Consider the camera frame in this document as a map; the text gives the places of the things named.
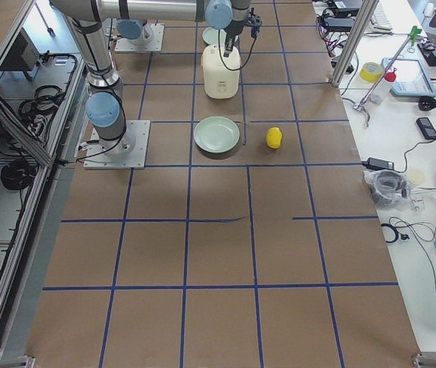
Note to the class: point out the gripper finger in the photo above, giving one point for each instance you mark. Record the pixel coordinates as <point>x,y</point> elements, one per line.
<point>228,50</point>

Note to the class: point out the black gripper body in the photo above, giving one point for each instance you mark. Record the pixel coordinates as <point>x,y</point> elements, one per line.
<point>234,28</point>

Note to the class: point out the white rice cooker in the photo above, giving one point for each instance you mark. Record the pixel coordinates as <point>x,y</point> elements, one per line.
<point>219,82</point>

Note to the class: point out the left green plate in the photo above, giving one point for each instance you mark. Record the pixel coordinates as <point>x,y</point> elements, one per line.
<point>213,36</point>

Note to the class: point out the green plate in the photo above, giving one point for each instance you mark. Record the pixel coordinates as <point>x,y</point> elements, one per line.
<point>216,134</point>
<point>213,36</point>

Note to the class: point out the right green plate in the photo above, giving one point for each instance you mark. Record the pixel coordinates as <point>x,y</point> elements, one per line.
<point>216,134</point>

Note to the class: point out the yellow toy potato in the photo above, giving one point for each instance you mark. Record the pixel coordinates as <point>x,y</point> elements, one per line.
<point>274,137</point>

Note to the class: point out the yellow tape roll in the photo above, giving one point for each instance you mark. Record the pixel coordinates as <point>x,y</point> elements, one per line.
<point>370,72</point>

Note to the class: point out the teach pendant tablet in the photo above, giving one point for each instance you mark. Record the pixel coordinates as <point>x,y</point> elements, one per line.
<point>411,80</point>

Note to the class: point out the black power adapter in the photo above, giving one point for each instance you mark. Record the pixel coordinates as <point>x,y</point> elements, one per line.
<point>378,164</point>

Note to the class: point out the black remote device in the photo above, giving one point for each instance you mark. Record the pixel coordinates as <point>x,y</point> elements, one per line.
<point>426,128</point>

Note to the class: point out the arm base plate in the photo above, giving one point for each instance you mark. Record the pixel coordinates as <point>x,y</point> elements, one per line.
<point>155,45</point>
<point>128,153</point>

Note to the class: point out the aluminium frame post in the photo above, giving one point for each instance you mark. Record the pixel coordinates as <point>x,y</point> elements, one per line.
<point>363,18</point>

